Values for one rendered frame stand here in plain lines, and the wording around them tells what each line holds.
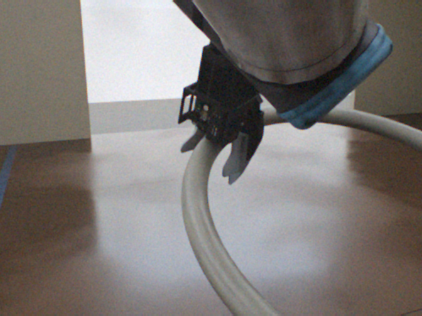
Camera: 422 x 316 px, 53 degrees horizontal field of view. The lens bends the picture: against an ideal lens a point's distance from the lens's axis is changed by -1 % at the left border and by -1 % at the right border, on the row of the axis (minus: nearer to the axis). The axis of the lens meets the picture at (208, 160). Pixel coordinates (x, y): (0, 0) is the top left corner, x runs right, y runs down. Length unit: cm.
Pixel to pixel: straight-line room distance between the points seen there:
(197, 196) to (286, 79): 23
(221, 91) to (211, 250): 20
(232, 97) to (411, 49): 794
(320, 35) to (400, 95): 820
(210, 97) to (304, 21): 33
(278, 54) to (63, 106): 584
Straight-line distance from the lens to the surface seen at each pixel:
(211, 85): 49
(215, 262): 40
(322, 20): 19
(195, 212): 44
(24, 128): 608
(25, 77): 598
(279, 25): 18
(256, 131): 55
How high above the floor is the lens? 139
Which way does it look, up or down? 17 degrees down
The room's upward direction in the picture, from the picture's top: straight up
